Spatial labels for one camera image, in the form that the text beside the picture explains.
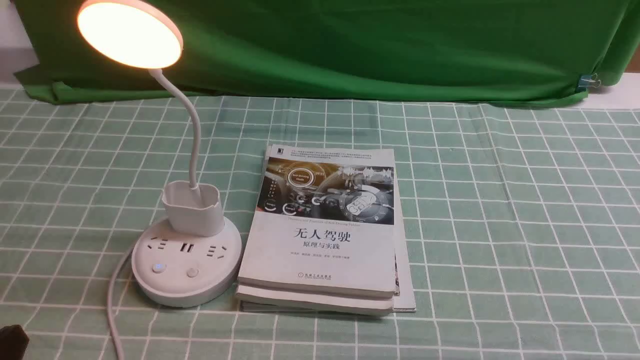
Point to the green checkered tablecloth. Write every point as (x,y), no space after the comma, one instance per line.
(522,227)

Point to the top white book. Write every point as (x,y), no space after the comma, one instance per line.
(323,222)

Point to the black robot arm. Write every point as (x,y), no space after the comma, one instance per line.
(13,342)

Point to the white book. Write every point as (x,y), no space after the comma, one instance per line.
(323,222)
(256,299)

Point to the bottom white book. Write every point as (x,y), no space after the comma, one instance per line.
(256,299)

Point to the green backdrop cloth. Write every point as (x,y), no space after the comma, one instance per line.
(515,53)

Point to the white desk lamp with base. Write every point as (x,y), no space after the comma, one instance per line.
(190,257)

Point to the blue binder clip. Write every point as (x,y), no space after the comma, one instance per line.
(588,81)

